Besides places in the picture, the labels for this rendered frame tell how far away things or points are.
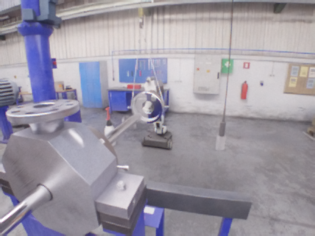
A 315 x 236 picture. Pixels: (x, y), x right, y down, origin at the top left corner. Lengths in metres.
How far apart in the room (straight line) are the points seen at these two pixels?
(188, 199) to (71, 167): 0.68
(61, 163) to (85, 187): 0.11
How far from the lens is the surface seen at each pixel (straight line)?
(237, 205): 1.06
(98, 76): 6.22
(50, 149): 0.63
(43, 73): 2.64
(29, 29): 2.65
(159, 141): 3.21
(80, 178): 0.60
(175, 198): 1.04
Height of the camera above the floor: 1.55
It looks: 17 degrees down
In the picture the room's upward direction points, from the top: straight up
